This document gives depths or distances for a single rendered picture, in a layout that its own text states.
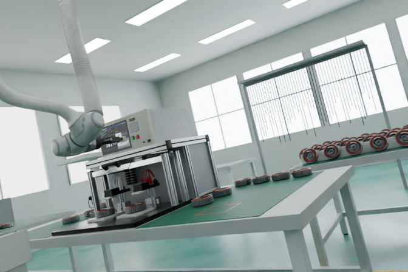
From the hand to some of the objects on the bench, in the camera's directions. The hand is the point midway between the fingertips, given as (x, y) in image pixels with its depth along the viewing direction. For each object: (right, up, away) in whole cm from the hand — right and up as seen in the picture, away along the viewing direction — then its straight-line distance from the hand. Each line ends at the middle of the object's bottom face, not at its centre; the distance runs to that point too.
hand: (121, 139), depth 192 cm
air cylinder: (+18, -39, +4) cm, 43 cm away
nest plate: (+10, -39, -9) cm, 42 cm away
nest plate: (-9, -45, +4) cm, 46 cm away
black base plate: (+2, -44, -1) cm, 44 cm away
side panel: (+49, -35, +14) cm, 62 cm away
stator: (+46, -32, -16) cm, 59 cm away
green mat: (+66, -28, -17) cm, 74 cm away
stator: (-10, -44, +4) cm, 45 cm away
